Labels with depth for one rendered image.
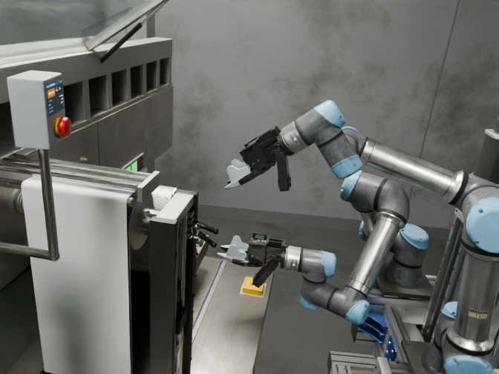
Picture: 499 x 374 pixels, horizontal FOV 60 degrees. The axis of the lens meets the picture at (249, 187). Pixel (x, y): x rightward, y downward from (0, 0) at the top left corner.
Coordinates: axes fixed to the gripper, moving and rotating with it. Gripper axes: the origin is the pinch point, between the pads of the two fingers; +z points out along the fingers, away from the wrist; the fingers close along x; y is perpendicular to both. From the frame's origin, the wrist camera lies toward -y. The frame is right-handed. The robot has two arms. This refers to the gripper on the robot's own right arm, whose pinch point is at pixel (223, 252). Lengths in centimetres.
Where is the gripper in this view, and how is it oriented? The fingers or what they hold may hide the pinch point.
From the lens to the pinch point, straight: 140.9
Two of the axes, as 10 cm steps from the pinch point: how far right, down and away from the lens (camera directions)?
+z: -9.8, -1.4, 1.2
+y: 0.8, -9.2, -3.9
